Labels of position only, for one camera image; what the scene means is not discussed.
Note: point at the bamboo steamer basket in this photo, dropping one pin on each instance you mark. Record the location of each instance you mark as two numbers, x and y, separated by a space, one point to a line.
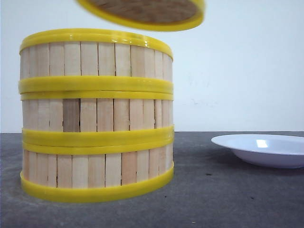
93 126
96 178
93 63

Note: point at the woven bamboo steamer lid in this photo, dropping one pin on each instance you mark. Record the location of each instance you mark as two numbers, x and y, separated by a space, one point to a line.
152 15

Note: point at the white plate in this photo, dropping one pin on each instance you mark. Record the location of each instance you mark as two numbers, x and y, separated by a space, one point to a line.
268 150

